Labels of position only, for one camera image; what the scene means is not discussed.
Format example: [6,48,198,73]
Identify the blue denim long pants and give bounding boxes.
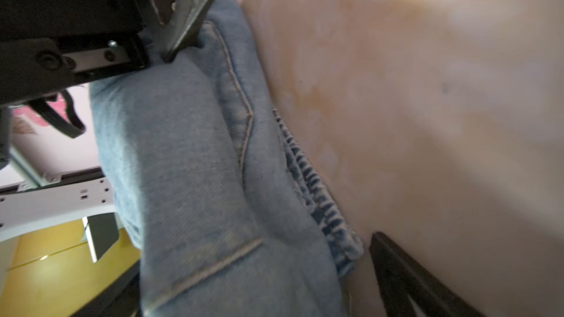
[90,0,364,316]

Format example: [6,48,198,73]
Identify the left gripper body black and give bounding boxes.
[1,0,174,106]

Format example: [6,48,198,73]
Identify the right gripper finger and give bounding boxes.
[370,232,483,316]

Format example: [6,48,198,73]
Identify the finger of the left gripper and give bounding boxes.
[160,0,214,63]

